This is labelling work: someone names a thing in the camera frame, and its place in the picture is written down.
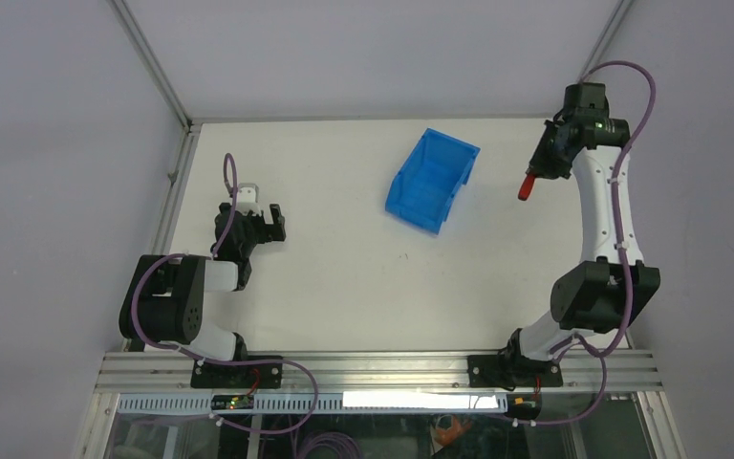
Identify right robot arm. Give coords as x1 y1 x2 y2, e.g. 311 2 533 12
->
500 82 660 387

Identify blue plastic bin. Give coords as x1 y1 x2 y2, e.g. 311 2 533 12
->
385 128 481 235

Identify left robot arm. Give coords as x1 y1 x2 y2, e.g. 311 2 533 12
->
119 203 286 388

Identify orange object below table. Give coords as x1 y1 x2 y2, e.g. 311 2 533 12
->
430 414 473 453

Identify small green circuit board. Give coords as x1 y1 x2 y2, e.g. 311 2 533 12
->
210 395 254 411

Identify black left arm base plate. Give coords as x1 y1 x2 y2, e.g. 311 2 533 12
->
189 356 283 390

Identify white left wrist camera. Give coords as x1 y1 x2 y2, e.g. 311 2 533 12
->
235 183 262 216

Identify aluminium front rail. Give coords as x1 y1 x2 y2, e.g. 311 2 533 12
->
95 349 663 394

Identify white slotted cable duct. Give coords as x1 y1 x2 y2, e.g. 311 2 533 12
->
118 390 508 416

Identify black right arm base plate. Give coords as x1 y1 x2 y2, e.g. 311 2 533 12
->
466 354 564 390

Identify red handled screwdriver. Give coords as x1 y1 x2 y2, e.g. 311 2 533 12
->
517 167 537 201

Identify coiled purple cable below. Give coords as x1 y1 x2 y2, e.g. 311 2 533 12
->
291 430 364 459

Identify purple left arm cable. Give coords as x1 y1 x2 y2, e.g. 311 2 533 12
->
128 153 319 436

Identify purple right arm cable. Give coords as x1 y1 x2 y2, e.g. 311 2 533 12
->
512 60 658 426

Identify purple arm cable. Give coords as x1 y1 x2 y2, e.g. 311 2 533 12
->
128 153 319 436
512 60 658 426

